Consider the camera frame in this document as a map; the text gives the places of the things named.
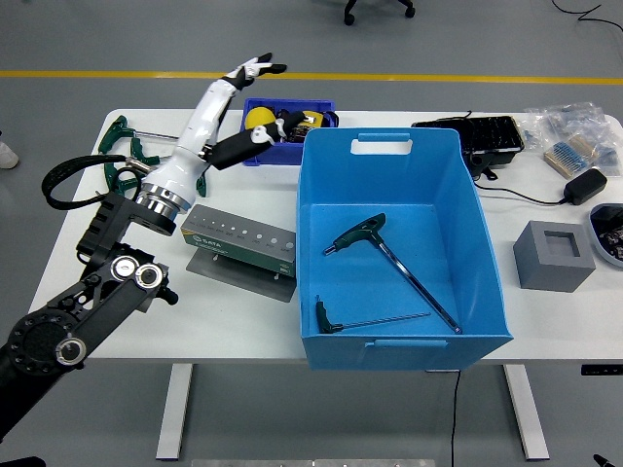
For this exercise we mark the white table leg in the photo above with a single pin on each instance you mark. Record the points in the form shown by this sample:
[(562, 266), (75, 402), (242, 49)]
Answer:
[(528, 413), (172, 413)]

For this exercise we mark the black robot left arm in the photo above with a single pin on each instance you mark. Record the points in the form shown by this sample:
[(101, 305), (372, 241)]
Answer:
[(97, 301)]

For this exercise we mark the green steel hex key stand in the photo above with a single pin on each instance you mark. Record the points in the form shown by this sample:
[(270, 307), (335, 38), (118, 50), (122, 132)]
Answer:
[(233, 248)]

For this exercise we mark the dark blue round item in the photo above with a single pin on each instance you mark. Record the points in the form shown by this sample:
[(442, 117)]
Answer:
[(332, 118)]

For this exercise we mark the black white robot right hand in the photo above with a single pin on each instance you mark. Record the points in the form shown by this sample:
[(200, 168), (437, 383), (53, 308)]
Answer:
[(608, 462)]

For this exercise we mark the black office chair base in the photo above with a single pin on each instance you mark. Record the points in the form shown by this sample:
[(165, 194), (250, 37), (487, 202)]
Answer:
[(350, 17)]

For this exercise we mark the clear plastic bags with parts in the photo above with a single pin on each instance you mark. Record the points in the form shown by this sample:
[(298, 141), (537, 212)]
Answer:
[(569, 119)]

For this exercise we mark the grey foam block with recess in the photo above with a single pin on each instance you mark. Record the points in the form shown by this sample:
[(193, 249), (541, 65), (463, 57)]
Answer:
[(545, 265)]

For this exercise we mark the taped resistor strip bundle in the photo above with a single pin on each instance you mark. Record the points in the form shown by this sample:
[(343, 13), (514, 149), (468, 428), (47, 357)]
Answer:
[(569, 155)]

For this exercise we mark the black plastic tray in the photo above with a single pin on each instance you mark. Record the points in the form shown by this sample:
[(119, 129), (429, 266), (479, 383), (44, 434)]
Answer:
[(491, 133)]

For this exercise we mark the person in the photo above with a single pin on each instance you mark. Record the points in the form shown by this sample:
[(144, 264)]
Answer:
[(7, 155)]

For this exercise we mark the large light blue plastic box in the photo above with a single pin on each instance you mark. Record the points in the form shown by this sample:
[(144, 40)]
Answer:
[(370, 287)]

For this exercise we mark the black power adapter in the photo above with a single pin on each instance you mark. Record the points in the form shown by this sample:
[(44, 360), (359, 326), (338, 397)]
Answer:
[(586, 186)]

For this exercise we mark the black table control panel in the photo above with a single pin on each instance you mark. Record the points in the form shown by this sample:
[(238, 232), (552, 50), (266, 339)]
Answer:
[(601, 370)]

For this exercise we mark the small dark blue parts bin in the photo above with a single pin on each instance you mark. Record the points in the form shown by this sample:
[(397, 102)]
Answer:
[(277, 158)]

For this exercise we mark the yellow tape measure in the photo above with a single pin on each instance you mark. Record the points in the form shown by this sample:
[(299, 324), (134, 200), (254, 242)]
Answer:
[(311, 118)]

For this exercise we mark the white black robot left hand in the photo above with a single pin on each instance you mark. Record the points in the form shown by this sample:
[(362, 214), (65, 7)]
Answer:
[(194, 136)]

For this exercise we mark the yellow ball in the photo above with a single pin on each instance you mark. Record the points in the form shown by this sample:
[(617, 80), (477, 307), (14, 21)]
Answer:
[(258, 119)]

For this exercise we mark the grey oval dish with parts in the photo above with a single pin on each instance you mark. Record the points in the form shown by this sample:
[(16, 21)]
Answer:
[(606, 233)]

